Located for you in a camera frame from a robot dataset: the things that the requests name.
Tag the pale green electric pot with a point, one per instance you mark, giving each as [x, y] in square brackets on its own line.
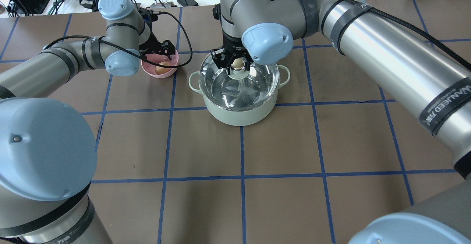
[241, 118]

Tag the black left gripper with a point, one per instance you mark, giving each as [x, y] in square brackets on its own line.
[153, 45]

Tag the glass pot lid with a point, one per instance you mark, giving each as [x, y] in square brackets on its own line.
[254, 88]

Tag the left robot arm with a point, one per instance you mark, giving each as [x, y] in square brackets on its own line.
[48, 151]

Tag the pink bowl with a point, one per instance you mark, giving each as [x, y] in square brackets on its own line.
[157, 58]

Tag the brown egg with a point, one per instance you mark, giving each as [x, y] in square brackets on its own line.
[162, 69]

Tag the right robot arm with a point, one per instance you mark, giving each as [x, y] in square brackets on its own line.
[428, 79]

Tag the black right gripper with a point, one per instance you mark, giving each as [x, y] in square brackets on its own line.
[232, 46]

